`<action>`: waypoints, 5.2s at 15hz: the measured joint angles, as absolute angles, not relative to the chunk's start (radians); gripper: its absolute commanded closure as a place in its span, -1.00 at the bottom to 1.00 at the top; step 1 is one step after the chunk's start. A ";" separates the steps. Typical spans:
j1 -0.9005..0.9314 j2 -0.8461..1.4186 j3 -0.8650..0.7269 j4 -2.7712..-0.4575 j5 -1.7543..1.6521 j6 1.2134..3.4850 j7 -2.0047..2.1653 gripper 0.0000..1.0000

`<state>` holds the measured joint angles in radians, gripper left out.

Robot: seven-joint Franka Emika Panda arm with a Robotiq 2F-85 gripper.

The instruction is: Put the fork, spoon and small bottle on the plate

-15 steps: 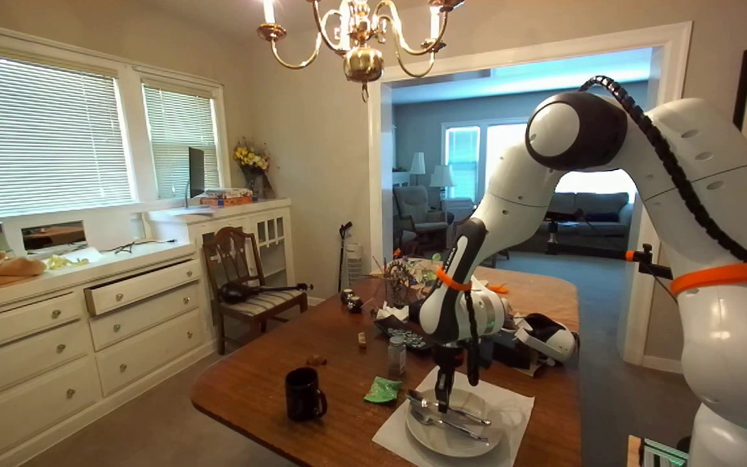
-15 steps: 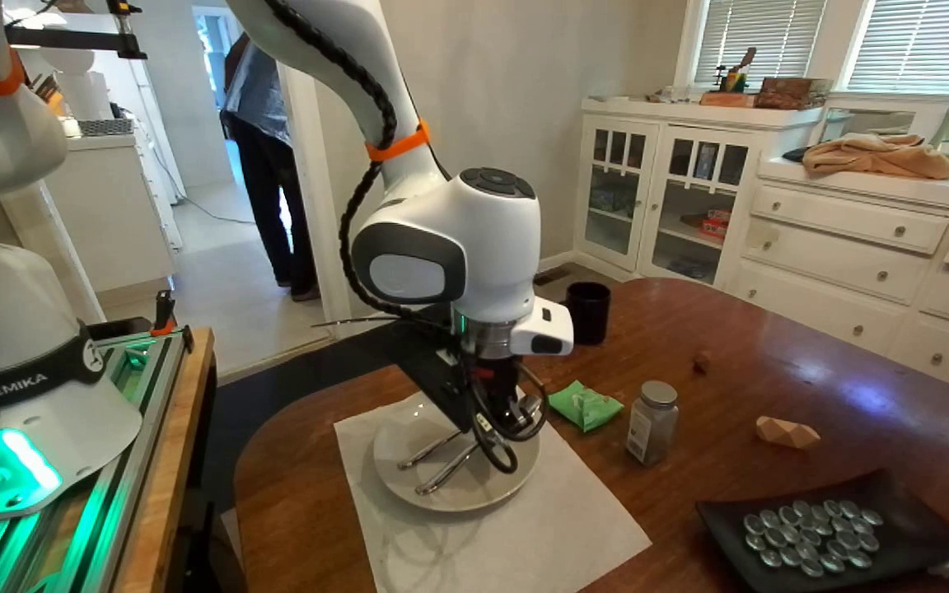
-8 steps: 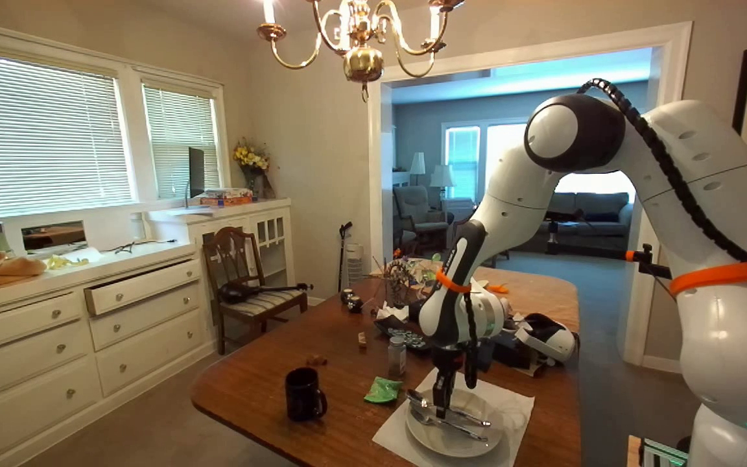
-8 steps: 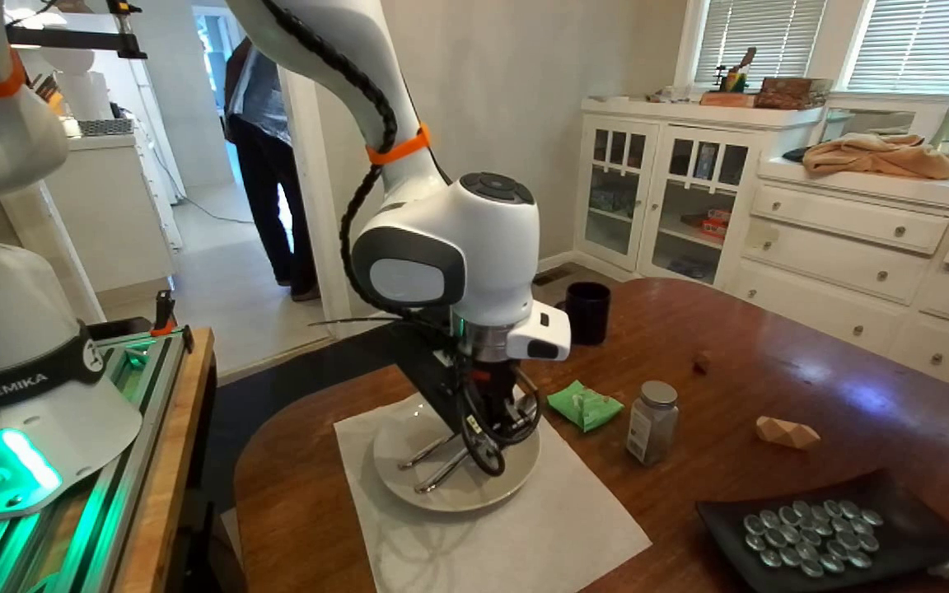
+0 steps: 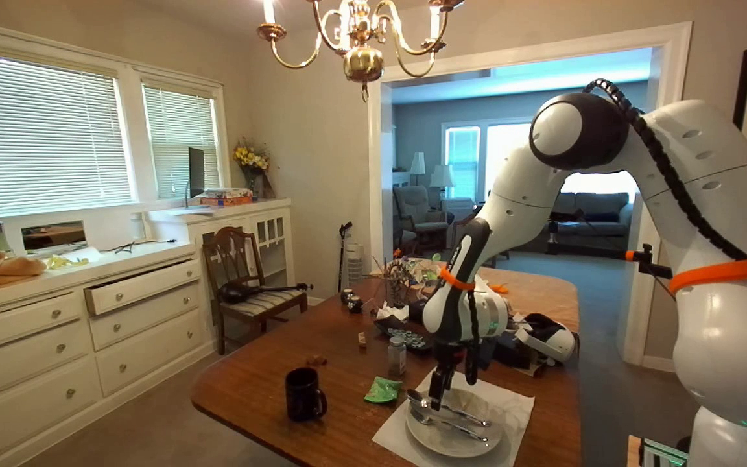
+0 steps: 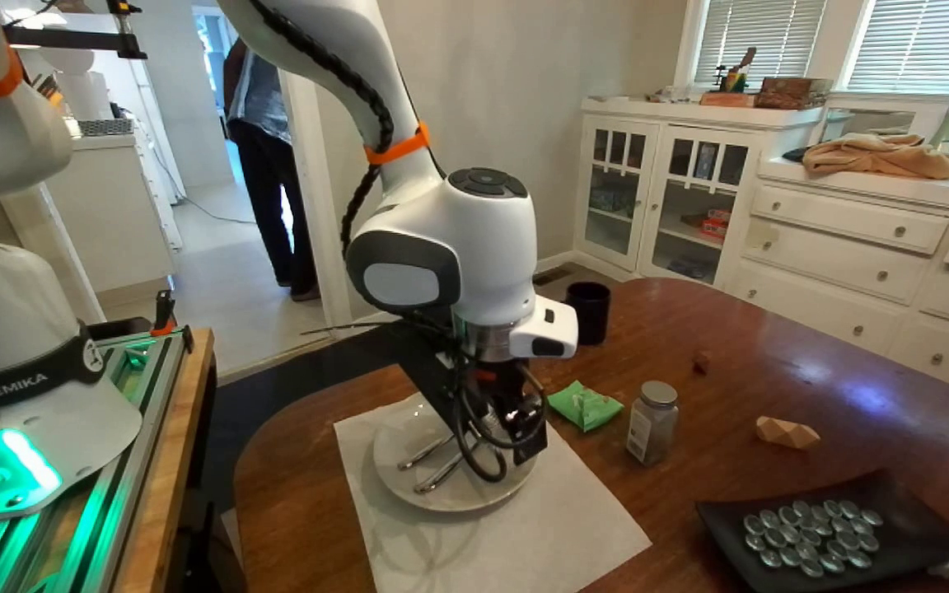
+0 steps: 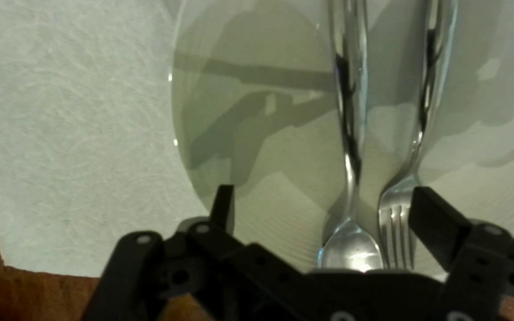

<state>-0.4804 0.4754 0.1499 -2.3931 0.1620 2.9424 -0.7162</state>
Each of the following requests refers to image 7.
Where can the white round plate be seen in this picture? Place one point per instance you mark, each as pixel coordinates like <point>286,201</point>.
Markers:
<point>257,149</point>

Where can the white paper placemat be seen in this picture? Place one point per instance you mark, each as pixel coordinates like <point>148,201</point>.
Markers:
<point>61,149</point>

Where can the silver fork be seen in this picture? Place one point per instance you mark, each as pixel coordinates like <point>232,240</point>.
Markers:
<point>396,208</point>

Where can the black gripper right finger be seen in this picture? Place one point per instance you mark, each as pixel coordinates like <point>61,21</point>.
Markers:
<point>489,269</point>

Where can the silver spoon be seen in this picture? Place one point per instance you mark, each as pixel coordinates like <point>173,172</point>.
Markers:
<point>352,244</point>

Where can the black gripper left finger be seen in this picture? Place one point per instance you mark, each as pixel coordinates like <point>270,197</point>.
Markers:
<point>209,269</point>

